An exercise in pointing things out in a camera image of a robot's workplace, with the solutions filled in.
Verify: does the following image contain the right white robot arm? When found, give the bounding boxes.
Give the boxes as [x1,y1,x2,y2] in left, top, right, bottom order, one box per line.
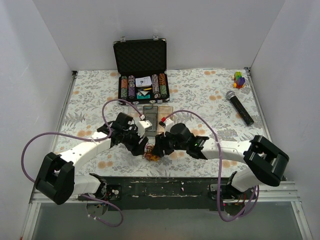
[151,123,290,199]

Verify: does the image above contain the black handheld microphone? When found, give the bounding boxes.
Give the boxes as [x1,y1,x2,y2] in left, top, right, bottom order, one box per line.
[226,90,255,126]

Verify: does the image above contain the floral table mat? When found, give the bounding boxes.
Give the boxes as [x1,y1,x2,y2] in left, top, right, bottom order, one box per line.
[53,69,267,177]

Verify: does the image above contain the black poker chip case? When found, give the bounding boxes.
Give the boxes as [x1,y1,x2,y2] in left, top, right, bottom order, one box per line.
[113,35,170,104]

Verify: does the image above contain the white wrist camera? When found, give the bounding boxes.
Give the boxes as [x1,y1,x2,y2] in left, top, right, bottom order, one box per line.
[159,117,175,133]
[136,120,152,137]

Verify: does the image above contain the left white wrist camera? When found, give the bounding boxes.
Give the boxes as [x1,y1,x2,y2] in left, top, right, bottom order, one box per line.
[136,120,152,137]

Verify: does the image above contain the colourful toy block train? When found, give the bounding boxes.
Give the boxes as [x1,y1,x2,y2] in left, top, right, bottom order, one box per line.
[231,71,246,89]

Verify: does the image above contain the teal card box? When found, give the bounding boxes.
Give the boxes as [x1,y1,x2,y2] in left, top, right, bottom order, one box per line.
[136,90,151,100]

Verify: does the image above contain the grey poker chip row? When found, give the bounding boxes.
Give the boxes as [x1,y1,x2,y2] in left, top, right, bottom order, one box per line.
[151,74,160,99]

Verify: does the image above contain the orange green chip row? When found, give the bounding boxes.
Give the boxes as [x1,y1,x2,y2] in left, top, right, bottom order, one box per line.
[158,73,168,98]

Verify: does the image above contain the clear plastic organizer box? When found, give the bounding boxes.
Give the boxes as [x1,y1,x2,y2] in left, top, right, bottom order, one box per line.
[137,104,174,137]

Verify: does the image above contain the purple poker chip row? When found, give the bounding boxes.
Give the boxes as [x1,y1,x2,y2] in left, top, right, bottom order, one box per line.
[128,75,136,100]

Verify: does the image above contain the white playing card deck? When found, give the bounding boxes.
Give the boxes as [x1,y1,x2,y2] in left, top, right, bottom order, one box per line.
[135,76,152,88]

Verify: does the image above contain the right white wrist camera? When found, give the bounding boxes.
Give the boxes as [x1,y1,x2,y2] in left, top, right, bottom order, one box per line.
[159,117,175,133]

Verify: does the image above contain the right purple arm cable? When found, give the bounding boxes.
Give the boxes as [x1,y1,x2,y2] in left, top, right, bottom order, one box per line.
[162,110,260,223]

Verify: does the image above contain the orange poker chip row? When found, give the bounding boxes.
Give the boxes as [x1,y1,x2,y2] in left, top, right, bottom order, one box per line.
[120,76,128,100]

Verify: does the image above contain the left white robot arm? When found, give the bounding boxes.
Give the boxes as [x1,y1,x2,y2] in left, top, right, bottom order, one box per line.
[34,113,152,205]

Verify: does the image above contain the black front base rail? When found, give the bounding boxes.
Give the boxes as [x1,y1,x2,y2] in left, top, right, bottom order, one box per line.
[67,175,246,211]

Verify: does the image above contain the yellow wire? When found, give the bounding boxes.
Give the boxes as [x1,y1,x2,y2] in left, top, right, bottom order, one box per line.
[142,142,161,163]

